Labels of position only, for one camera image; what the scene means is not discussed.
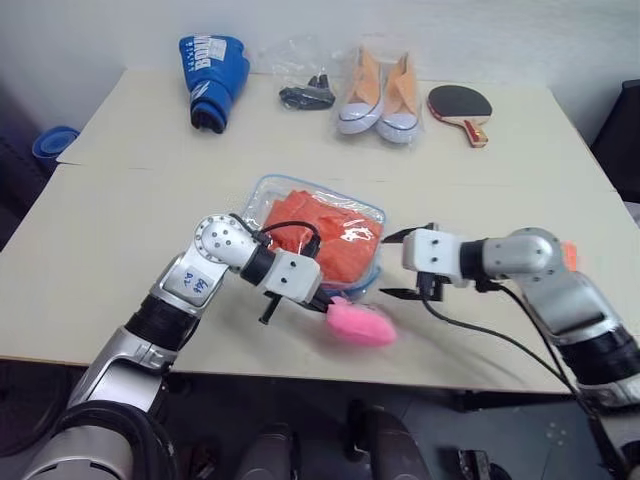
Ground dark rounded shape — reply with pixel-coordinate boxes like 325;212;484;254
244;422;302;480
347;398;427;480

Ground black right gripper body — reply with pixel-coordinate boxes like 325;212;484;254
414;271;447;303

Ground pink fluffy cloth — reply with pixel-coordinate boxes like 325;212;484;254
325;295;399;349

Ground dark blue seat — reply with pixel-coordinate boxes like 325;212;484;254
0;79;57;251

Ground orange cloth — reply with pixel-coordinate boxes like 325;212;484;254
262;188;386;292

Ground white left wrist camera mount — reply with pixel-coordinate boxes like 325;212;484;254
260;249;322;304

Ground clear bag with black straps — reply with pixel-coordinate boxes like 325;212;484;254
259;34;342;114

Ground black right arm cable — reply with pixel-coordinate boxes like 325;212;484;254
422;297;579;395
485;282;629;480

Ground black corrugated robot hose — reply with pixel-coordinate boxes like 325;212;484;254
64;399;181;480

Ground black chair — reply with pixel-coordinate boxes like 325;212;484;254
589;79;640;204

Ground clear plastic zip pouch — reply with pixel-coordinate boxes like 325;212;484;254
243;173;389;304

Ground blue boxing glove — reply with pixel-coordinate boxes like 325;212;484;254
177;32;251;135

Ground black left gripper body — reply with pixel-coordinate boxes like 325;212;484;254
263;288;327;313

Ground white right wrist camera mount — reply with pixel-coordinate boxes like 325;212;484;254
402;228;469;289

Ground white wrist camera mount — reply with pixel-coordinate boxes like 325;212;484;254
260;249;322;304
402;228;469;289

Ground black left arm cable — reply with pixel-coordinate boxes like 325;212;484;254
228;213;324;259

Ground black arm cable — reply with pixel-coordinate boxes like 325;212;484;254
485;282;629;480
422;297;579;395
228;213;324;259

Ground orange canvas shoes pair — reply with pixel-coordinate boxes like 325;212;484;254
329;42;427;152

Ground blue round lid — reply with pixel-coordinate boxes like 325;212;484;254
32;125;81;162

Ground black table tennis paddle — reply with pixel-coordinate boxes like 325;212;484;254
426;84;494;150

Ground black table frame bar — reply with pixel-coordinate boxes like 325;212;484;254
452;389;581;414

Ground orange white canvas shoe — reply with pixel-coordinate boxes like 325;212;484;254
335;47;389;135
375;52;421;144

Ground small orange object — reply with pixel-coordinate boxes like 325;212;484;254
560;240;581;272

